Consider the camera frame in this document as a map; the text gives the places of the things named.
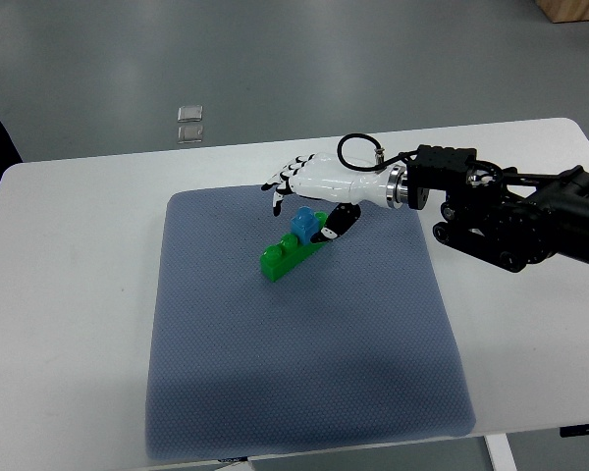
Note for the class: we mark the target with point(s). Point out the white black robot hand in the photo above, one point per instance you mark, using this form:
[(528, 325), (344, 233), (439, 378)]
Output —
[(322, 176)]

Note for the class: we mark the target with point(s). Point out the blue toy block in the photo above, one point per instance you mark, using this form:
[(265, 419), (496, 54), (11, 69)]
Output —
[(305, 224)]

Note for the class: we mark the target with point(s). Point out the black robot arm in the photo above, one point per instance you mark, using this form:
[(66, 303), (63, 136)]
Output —
[(500, 216)]

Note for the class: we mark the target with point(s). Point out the green long toy block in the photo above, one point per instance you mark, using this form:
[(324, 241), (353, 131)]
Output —
[(279, 259)]

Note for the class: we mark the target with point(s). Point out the lower metal floor plate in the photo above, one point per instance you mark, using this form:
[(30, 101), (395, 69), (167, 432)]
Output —
[(190, 133)]

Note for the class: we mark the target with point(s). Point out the metal floor plate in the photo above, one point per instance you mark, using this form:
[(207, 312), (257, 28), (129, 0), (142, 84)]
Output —
[(190, 113), (190, 133)]

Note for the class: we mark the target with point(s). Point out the upper metal floor plate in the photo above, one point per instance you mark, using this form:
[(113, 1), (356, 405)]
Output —
[(190, 113)]

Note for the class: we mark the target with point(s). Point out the grey blue foam mat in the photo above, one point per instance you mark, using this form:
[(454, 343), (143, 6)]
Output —
[(351, 347)]

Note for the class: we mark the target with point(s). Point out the wooden box corner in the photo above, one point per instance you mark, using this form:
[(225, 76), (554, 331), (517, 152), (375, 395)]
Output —
[(565, 11)]

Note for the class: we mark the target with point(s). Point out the white table leg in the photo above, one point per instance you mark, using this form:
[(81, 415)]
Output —
[(500, 453)]

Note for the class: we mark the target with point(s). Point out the black table control panel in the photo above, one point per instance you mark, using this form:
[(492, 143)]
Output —
[(574, 431)]

